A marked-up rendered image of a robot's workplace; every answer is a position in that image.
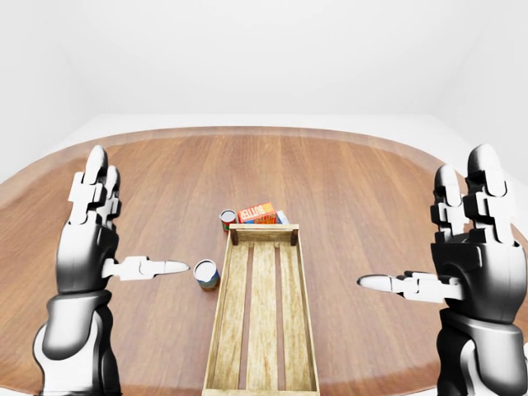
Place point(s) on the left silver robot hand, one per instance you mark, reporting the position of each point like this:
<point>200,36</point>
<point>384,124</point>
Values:
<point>84,255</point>

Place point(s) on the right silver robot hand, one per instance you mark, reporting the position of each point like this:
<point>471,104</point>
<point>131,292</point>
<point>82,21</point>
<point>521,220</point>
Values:
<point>486,264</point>

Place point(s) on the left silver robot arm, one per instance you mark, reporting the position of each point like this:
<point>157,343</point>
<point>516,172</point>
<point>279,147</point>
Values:
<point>74,346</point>

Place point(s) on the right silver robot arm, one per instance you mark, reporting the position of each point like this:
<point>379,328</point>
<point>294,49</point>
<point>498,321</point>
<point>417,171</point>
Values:
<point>480,356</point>

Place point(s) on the blue and orange soup tin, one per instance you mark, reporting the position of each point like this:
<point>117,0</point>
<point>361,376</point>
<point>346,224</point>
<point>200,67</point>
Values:
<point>206,275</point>

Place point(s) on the wooden slat tray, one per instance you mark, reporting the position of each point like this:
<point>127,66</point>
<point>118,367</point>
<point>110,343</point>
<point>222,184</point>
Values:
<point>261,305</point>

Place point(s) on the red and green tin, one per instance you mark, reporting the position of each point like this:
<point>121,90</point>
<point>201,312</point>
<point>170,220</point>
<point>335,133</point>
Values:
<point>227,220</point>

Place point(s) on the orange butter box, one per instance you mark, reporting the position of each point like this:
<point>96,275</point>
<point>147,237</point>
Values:
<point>257,213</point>

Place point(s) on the blue and white box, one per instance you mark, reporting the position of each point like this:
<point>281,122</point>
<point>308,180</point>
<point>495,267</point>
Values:
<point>282,217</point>

